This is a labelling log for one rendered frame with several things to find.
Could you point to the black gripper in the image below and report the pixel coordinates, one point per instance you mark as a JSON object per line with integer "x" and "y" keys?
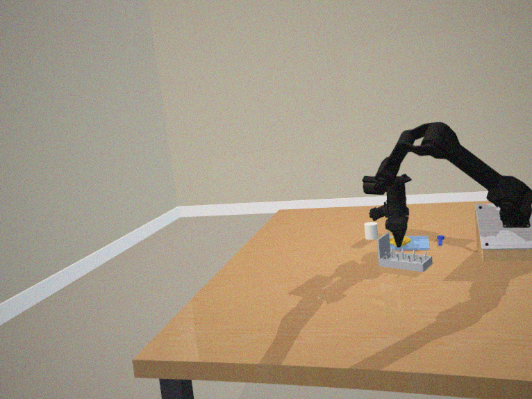
{"x": 397, "y": 223}

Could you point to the white cylinder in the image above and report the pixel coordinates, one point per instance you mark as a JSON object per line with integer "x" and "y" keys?
{"x": 371, "y": 230}

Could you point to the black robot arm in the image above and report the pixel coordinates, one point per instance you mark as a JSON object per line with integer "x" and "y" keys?
{"x": 512, "y": 196}

